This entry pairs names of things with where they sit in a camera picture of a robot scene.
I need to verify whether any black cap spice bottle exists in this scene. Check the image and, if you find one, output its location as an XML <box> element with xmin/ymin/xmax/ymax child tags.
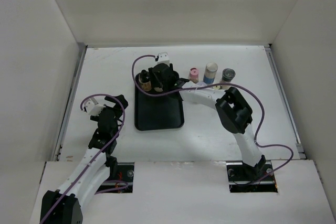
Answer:
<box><xmin>139</xmin><ymin>70</ymin><xmax>152</xmax><ymax>92</ymax></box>

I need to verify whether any pink lid spice bottle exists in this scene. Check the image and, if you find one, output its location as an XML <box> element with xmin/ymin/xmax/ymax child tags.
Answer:
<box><xmin>188</xmin><ymin>68</ymin><xmax>199</xmax><ymax>83</ymax></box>

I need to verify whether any blue label white canister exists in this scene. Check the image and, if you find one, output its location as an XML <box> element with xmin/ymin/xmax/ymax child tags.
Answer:
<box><xmin>203</xmin><ymin>62</ymin><xmax>218</xmax><ymax>84</ymax></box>

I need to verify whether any clear dome lid jar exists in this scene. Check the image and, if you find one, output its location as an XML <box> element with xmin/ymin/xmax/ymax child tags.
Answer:
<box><xmin>221</xmin><ymin>68</ymin><xmax>236</xmax><ymax>83</ymax></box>

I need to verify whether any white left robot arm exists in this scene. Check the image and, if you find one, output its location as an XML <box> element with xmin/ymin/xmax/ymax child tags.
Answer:
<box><xmin>39</xmin><ymin>94</ymin><xmax>128</xmax><ymax>223</ymax></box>

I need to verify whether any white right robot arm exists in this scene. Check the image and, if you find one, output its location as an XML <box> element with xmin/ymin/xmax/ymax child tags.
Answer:
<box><xmin>149</xmin><ymin>63</ymin><xmax>266</xmax><ymax>180</ymax></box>

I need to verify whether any black rectangular plastic tray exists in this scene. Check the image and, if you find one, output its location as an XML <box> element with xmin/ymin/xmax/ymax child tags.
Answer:
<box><xmin>134</xmin><ymin>88</ymin><xmax>184</xmax><ymax>131</ymax></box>

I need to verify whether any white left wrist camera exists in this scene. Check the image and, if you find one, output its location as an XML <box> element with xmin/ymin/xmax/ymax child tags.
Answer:
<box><xmin>80</xmin><ymin>97</ymin><xmax>104</xmax><ymax>116</ymax></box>

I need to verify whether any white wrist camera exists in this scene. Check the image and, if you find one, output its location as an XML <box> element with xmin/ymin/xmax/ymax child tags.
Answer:
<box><xmin>155</xmin><ymin>52</ymin><xmax>170</xmax><ymax>66</ymax></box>
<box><xmin>80</xmin><ymin>97</ymin><xmax>104</xmax><ymax>116</ymax></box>

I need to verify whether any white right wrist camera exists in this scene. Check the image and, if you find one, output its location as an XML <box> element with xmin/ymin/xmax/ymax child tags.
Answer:
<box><xmin>155</xmin><ymin>52</ymin><xmax>170</xmax><ymax>66</ymax></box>

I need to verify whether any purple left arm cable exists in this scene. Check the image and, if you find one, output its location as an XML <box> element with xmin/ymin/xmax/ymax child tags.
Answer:
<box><xmin>39</xmin><ymin>93</ymin><xmax>129</xmax><ymax>224</ymax></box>

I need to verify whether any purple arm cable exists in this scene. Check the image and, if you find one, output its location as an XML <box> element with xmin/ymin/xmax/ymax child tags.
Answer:
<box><xmin>39</xmin><ymin>93</ymin><xmax>129</xmax><ymax>224</ymax></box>
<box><xmin>131</xmin><ymin>55</ymin><xmax>295</xmax><ymax>183</ymax></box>

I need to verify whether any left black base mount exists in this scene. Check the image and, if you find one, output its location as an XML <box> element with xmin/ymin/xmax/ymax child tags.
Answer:
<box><xmin>97</xmin><ymin>163</ymin><xmax>135</xmax><ymax>194</ymax></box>

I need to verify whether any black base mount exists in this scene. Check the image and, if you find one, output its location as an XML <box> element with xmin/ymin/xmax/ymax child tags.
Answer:
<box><xmin>226</xmin><ymin>162</ymin><xmax>278</xmax><ymax>193</ymax></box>
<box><xmin>97</xmin><ymin>163</ymin><xmax>135</xmax><ymax>194</ymax></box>

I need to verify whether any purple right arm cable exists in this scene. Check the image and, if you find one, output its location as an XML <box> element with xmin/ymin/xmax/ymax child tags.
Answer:
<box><xmin>131</xmin><ymin>55</ymin><xmax>295</xmax><ymax>183</ymax></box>

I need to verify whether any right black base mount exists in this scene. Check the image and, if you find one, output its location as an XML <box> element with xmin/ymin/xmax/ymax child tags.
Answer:
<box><xmin>226</xmin><ymin>162</ymin><xmax>278</xmax><ymax>193</ymax></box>

